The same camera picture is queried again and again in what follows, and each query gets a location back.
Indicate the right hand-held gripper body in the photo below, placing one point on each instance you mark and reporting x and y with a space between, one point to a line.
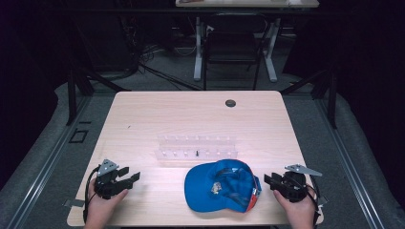
293 187

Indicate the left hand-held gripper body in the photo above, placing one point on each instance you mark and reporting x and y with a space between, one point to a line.
106 186

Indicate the blue baseball cap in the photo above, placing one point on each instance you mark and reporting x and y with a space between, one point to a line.
203 191

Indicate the person's left hand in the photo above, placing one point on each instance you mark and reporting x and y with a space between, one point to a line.
100 211

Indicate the person's right hand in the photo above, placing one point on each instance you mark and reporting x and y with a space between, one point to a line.
301 213

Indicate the clear acrylic rack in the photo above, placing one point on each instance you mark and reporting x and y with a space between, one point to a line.
197 147

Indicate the round black table grommet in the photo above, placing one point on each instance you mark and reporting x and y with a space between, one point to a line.
230 103

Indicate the black metal stand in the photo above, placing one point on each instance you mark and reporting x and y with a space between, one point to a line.
332 98
72 95

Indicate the black chair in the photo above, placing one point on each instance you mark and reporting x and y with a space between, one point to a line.
232 44

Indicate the white-legged desk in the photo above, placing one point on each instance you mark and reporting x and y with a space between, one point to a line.
245 3

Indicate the grey metal bracket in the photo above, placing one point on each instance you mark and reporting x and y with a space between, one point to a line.
74 203

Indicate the aluminium floor rail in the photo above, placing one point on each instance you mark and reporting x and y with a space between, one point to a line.
350 165
47 165

